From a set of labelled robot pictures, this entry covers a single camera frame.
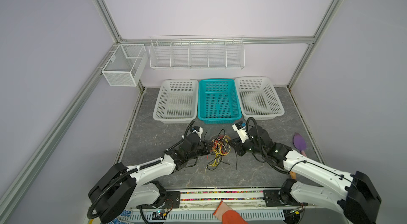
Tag right white plastic basket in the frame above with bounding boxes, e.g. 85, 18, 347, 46
234, 77, 285, 120

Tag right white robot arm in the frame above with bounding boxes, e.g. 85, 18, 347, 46
229, 121, 382, 224

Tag orange red glove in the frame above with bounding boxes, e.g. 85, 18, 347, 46
213, 201, 248, 224

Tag red yellow black cables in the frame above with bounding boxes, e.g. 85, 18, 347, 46
203, 128, 239, 171

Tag white mesh wall box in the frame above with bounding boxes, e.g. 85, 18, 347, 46
102, 44, 148, 87

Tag toy ice cream cone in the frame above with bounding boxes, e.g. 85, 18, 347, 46
289, 172, 297, 179

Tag white wire wall shelf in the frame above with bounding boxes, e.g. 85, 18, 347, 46
149, 35, 245, 70

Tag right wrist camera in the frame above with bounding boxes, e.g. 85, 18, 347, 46
232, 121, 249, 143

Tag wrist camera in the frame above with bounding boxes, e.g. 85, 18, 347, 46
232, 121, 249, 143
192, 126, 203, 138

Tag white plastic basket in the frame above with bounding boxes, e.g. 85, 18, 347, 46
234, 77, 285, 120
153, 79, 199, 124

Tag colourful bead strip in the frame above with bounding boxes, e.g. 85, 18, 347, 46
180, 189, 264, 202

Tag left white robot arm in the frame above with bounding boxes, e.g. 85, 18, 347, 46
87, 130, 211, 224

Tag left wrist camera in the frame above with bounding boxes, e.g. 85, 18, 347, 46
192, 126, 203, 138

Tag teal plastic basket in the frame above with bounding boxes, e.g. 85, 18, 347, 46
198, 79, 242, 124

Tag left white plastic basket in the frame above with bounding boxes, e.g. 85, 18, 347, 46
153, 79, 199, 124

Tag purple plastic spoon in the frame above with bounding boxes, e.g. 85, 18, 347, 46
293, 133, 307, 157

